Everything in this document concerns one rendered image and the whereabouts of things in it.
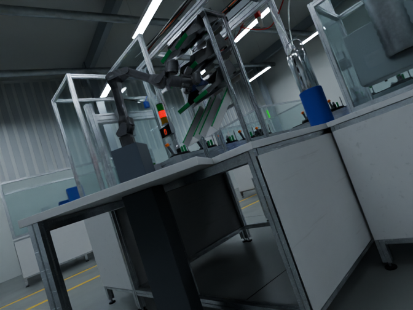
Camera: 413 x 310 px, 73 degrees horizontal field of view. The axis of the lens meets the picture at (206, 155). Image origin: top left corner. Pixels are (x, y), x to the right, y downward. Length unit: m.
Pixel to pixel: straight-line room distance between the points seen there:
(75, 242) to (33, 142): 4.32
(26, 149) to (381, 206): 9.25
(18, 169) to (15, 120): 1.51
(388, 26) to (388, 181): 0.77
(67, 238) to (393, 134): 5.92
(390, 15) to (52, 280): 1.88
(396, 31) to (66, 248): 6.13
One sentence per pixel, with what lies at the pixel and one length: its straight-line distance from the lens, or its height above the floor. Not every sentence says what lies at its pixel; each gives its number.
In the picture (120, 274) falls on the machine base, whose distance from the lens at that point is 2.50.
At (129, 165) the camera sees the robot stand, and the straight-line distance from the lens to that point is 1.39.
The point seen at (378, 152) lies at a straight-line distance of 1.67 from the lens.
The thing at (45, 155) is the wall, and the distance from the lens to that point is 9.79.
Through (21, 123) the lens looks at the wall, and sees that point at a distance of 10.10.
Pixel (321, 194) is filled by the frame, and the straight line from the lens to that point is 1.44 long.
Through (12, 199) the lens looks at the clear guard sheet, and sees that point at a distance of 6.52.
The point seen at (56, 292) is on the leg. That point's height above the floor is 0.57.
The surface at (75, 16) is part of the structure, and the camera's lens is 7.08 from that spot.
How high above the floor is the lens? 0.78
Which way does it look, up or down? 5 degrees up
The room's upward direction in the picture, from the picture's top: 19 degrees counter-clockwise
